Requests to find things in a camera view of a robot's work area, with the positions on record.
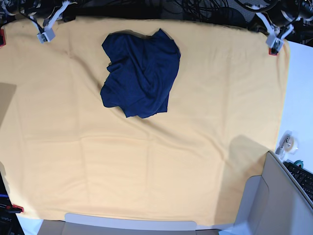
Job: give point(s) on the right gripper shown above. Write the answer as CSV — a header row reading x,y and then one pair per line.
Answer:
x,y
45,8

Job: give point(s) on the red clamp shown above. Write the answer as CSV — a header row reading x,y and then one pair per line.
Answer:
x,y
14,209
2,38
273,51

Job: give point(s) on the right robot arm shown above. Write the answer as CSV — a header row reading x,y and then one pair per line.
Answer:
x,y
10,8

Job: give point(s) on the green tape roll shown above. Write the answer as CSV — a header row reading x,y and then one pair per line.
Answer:
x,y
299,163

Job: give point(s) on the yellow table cloth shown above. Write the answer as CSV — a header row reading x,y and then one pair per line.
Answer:
x,y
62,151

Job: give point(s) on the red clamp top right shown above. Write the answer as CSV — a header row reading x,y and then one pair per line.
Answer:
x,y
273,51

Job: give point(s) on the red clamp bottom left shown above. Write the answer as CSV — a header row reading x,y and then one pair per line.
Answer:
x,y
14,209

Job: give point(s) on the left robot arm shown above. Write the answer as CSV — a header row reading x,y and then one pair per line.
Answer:
x,y
305,8

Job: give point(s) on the red clamp top left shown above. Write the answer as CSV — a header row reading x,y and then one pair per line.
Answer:
x,y
2,38

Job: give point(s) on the clear tape dispenser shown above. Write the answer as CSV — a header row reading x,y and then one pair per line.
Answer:
x,y
288,144

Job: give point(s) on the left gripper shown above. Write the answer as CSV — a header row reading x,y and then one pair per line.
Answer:
x,y
277,16

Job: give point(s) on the black keyboard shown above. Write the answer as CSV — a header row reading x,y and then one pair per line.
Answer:
x,y
303,177

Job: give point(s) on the white cardboard box bottom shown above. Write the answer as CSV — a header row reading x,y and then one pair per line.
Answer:
x,y
76,224

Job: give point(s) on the dark blue long-sleeve shirt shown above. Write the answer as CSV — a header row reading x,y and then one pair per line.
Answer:
x,y
142,71

